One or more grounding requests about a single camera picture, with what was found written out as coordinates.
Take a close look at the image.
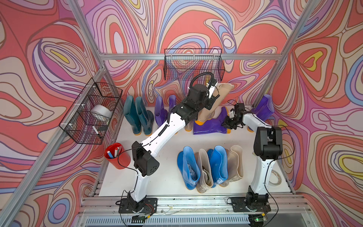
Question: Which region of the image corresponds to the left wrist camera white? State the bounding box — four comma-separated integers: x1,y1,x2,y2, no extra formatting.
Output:
206,79,217,99

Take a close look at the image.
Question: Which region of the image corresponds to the black wire basket left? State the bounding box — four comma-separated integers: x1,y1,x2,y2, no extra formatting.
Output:
59,79,123,145

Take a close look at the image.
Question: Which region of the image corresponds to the teal rain boot yellow sole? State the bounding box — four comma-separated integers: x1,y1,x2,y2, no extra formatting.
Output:
123,95,141,135

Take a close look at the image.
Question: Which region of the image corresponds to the blue rain boot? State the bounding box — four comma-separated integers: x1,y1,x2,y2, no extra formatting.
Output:
207,145,228,188
177,146,201,190

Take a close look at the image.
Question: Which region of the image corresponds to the blue rain boot right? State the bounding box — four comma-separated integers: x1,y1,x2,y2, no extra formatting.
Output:
207,145,228,188

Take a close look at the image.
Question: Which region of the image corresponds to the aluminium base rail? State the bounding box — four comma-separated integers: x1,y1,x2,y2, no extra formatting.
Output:
74,194,311,227

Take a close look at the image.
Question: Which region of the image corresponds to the black wire basket back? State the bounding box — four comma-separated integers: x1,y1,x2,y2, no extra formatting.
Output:
164,47,225,82

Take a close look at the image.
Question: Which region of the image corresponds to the white tape roll on table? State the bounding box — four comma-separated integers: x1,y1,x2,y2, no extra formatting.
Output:
269,170,282,186

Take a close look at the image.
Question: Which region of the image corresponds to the beige rain boot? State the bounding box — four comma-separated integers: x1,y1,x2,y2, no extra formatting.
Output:
184,122,193,131
220,145,244,187
195,83,234,125
195,148,214,194

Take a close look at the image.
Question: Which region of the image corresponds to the blue rain boot left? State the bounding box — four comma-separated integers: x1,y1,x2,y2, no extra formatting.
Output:
177,146,201,190

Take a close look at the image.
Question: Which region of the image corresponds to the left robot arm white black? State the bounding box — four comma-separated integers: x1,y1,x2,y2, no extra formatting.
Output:
130,83,219,203

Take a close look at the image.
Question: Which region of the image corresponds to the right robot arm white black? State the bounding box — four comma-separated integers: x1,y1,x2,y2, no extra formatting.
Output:
222,103,283,211

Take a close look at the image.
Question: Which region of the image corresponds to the grey tape roll in basket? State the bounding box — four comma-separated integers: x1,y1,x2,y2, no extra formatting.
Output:
90,105,112,121

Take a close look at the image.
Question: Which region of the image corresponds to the black wire basket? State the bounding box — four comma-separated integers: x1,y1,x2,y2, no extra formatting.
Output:
164,47,225,82
59,79,123,145

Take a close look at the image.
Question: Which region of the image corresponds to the red round object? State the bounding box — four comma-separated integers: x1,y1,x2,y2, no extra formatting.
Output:
104,143,131,170

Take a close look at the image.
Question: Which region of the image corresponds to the purple rain boot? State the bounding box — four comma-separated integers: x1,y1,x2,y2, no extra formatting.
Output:
168,95,176,112
193,107,231,135
154,96,167,127
244,95,274,132

